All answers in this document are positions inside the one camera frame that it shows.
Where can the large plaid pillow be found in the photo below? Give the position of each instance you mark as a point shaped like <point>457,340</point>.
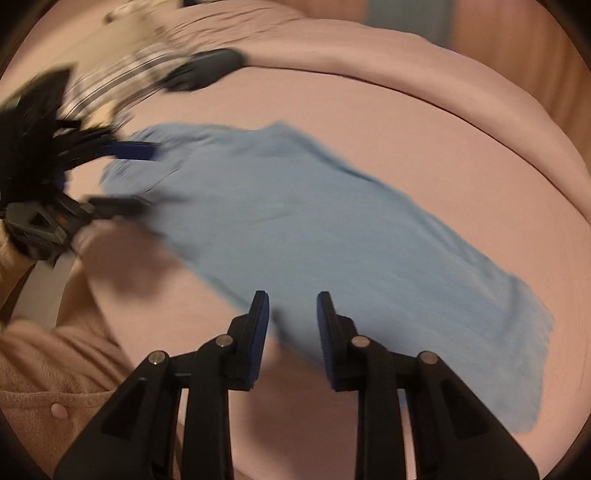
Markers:
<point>115,78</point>

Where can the person's beige sweater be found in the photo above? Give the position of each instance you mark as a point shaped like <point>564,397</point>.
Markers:
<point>46,369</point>

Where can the blue hanging cloth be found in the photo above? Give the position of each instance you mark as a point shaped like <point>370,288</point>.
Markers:
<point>406,18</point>

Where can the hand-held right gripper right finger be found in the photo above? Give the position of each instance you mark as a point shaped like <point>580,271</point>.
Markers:
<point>325,341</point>

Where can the dark grey folded garment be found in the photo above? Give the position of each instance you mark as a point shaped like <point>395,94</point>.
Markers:
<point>207,69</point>

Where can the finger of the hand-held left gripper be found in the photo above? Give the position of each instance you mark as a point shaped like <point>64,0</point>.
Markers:
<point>134,150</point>
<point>124,206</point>

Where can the pink duvet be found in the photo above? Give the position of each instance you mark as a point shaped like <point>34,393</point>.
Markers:
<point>369,60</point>

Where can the light blue denim pants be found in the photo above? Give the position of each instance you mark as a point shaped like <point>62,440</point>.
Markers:
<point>300,221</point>

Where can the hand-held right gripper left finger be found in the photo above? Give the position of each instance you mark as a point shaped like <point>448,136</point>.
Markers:
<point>262,332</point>

